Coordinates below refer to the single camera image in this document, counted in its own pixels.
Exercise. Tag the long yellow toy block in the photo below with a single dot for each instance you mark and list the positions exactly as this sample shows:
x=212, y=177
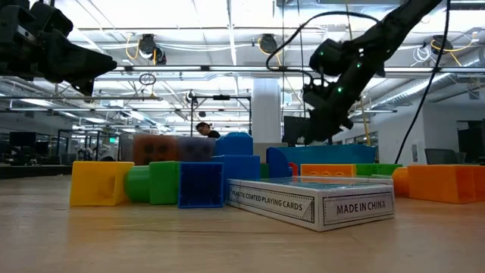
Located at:
x=326, y=170

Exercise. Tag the red toy block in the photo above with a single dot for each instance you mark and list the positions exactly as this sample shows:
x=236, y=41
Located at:
x=295, y=170

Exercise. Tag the white card deck box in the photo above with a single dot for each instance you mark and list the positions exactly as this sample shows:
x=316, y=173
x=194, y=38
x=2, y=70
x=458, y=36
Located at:
x=363, y=179

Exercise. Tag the small blue arched block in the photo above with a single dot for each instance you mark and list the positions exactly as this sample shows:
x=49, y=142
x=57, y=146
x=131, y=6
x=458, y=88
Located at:
x=278, y=163

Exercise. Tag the orange foam die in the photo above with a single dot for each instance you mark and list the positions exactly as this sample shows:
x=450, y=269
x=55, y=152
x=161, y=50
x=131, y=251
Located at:
x=155, y=149

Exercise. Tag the small green toy block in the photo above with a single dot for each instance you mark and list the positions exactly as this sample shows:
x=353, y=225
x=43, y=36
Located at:
x=264, y=170

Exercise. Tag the large yellow toy block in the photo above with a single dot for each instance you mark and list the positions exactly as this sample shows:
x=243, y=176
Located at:
x=94, y=184

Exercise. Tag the large blue studded block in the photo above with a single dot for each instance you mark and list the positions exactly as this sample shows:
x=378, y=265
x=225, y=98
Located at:
x=236, y=159

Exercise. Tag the large green toy block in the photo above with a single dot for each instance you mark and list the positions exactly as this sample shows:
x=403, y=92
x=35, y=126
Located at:
x=163, y=182

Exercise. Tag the purple foam die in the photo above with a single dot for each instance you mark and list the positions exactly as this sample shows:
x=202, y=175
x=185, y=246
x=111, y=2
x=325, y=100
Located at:
x=195, y=148

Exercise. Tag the orange toy block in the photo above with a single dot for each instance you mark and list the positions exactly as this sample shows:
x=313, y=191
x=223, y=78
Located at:
x=439, y=184

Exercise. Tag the blue hollow toy block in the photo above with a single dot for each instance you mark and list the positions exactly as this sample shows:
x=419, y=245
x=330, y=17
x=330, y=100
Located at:
x=201, y=186

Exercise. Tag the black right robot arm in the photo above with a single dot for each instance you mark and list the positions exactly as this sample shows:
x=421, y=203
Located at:
x=394, y=28

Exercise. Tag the black background monitor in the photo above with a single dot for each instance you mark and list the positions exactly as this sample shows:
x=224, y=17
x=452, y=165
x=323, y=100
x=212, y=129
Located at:
x=293, y=130

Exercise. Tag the white building column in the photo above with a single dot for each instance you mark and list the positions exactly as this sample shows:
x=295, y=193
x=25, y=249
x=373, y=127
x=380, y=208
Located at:
x=267, y=110

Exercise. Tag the light grey plastic bin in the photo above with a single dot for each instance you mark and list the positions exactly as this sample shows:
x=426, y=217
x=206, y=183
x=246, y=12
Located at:
x=263, y=151

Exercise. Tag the black background screen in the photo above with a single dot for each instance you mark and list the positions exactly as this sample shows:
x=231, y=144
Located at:
x=22, y=139

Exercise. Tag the small black ceiling reel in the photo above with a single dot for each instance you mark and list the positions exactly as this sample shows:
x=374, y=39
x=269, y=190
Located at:
x=190, y=97

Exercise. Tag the grey mesh office chair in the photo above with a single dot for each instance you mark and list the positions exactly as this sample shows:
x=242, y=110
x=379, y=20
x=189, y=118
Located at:
x=439, y=156

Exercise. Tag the person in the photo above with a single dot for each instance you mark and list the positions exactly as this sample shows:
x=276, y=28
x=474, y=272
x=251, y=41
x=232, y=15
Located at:
x=208, y=130

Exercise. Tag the black background cabinet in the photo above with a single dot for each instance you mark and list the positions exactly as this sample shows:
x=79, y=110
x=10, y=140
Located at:
x=473, y=144

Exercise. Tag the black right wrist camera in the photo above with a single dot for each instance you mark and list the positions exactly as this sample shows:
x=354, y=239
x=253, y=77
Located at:
x=312, y=96

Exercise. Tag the black aluminium table frame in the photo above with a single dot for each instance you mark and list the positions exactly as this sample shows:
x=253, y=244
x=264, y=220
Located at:
x=34, y=171

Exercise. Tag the black background station frame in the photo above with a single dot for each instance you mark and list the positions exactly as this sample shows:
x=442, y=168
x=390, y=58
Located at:
x=221, y=97

